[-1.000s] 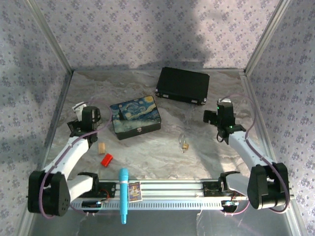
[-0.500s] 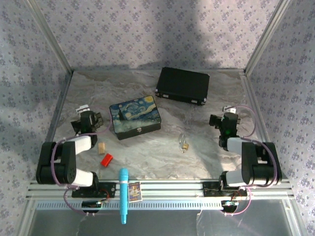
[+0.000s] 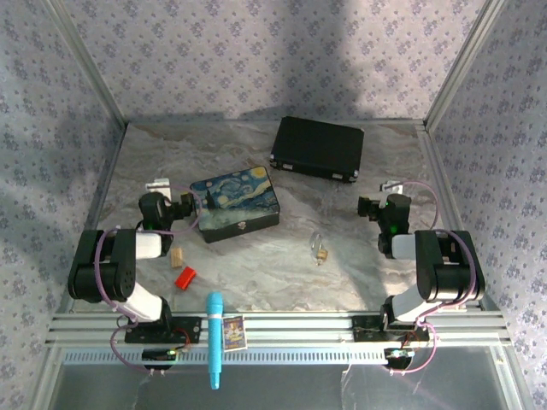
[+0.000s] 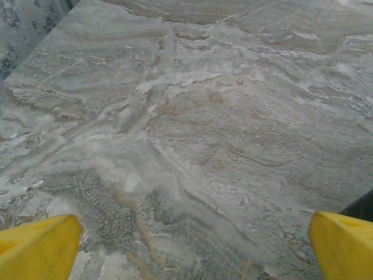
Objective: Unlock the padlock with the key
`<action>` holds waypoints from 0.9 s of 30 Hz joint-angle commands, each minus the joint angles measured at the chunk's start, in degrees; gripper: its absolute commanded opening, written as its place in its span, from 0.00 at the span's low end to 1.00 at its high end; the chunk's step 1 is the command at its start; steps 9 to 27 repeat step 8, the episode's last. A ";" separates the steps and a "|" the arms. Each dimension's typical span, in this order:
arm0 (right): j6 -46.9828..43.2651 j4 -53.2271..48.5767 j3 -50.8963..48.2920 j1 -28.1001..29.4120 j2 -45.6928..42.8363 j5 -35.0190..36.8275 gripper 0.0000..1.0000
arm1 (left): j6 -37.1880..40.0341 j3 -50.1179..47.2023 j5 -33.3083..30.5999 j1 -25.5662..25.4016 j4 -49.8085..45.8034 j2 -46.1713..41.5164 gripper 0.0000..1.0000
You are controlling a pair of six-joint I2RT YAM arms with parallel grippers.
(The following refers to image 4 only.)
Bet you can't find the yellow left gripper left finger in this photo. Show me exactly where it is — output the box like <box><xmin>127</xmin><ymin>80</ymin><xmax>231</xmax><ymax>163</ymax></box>
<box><xmin>0</xmin><ymin>214</ymin><xmax>83</xmax><ymax>280</ymax></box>

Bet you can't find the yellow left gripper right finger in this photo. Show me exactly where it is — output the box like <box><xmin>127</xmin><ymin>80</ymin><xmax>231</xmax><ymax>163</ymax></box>
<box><xmin>308</xmin><ymin>211</ymin><xmax>373</xmax><ymax>280</ymax></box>

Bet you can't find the black object at table edge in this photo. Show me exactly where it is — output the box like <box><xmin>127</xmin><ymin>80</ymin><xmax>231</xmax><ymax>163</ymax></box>
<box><xmin>340</xmin><ymin>188</ymin><xmax>373</xmax><ymax>223</ymax></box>

